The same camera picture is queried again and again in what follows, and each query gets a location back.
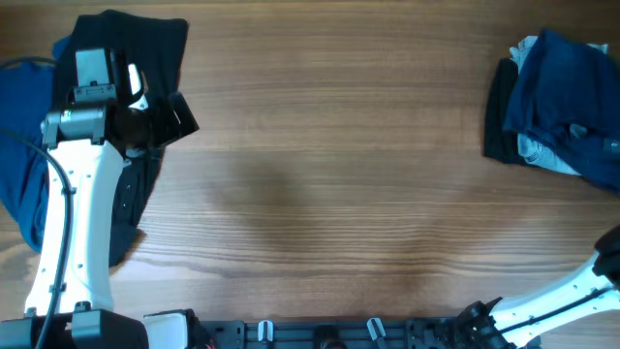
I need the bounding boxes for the light blue folded jeans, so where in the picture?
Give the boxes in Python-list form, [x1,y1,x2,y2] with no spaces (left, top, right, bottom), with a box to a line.
[509,34,609,176]

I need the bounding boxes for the black folded garment under jeans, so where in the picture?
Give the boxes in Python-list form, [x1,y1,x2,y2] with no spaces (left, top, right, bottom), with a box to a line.
[482,58,526,166]

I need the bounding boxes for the black t-shirt with logo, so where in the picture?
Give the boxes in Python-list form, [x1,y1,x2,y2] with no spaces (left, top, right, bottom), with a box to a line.
[52,10,189,267]

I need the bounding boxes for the navy blue shorts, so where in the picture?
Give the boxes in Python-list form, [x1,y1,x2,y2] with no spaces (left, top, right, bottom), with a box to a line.
[502,28,620,195]

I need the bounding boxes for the teal blue garment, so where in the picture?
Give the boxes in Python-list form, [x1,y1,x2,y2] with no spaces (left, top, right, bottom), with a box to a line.
[1,62,54,252]

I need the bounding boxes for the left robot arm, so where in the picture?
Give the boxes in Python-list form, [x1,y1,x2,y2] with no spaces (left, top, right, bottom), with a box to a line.
[1,48,203,348]

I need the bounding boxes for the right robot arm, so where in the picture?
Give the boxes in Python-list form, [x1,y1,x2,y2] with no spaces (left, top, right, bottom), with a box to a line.
[453,227,619,349]

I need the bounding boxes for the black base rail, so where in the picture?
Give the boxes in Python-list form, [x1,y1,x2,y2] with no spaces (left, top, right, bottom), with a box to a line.
[202,317,515,349]

